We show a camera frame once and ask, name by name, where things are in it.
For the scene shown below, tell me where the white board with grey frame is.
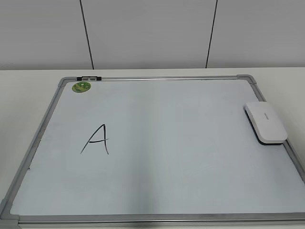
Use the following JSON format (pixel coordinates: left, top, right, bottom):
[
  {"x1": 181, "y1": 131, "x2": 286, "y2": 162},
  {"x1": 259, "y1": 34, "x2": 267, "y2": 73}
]
[{"x1": 0, "y1": 75, "x2": 305, "y2": 228}]

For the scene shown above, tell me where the white board eraser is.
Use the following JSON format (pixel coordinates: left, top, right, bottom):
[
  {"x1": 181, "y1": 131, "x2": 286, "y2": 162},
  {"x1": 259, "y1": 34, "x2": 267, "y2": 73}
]
[{"x1": 244, "y1": 102, "x2": 288, "y2": 145}]

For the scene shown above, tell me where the round green magnet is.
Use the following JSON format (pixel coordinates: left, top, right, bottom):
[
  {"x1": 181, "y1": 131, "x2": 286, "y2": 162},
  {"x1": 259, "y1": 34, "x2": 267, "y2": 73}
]
[{"x1": 72, "y1": 82, "x2": 91, "y2": 93}]

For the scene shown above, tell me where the black marker clip holder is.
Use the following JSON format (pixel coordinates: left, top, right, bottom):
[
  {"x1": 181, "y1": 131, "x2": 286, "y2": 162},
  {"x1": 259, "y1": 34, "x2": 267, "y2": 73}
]
[{"x1": 76, "y1": 76, "x2": 102, "y2": 81}]

